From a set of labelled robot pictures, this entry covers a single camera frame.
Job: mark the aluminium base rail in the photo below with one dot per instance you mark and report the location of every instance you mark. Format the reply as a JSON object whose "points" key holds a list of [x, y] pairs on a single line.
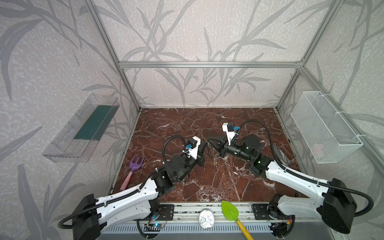
{"points": [[185, 218]]}

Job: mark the pink object in basket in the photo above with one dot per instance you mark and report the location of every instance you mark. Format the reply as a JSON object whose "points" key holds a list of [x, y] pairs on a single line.
{"points": [[318, 151]]}

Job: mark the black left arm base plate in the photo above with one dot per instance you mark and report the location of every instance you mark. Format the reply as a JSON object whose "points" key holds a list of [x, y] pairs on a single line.
{"points": [[164, 213]]}

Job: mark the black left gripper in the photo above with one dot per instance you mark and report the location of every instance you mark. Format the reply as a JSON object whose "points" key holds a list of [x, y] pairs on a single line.
{"points": [[199, 156]]}

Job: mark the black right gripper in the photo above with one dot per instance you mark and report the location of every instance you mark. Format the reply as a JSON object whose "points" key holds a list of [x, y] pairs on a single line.
{"points": [[223, 147]]}

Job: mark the white wire mesh basket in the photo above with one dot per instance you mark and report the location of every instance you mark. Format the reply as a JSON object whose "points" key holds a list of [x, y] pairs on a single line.
{"points": [[320, 122]]}

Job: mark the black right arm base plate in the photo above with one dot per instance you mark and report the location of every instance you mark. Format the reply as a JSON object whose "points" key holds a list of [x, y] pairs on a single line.
{"points": [[268, 212]]}

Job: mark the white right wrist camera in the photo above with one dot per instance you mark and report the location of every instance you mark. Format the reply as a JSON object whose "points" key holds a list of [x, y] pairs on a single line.
{"points": [[232, 132]]}

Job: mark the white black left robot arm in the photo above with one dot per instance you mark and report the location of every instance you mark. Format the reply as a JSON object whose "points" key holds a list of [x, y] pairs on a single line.
{"points": [[92, 216]]}

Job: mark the grey metal tongs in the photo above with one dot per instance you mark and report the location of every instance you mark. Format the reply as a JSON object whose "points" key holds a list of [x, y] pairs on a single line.
{"points": [[281, 156]]}

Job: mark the green toy shovel yellow handle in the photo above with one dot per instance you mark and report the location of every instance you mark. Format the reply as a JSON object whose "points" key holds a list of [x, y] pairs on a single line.
{"points": [[231, 213]]}

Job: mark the purple toy rake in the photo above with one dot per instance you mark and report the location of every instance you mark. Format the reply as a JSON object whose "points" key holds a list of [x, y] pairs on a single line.
{"points": [[135, 164]]}

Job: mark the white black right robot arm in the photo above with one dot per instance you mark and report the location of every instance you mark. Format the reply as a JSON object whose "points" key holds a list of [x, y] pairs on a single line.
{"points": [[332, 202]]}

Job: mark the clear plastic wall tray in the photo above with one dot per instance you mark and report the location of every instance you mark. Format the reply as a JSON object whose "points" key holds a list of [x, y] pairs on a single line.
{"points": [[79, 138]]}

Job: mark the round silver tin lid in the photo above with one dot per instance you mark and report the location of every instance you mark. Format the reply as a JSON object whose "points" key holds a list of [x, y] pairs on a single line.
{"points": [[206, 219]]}

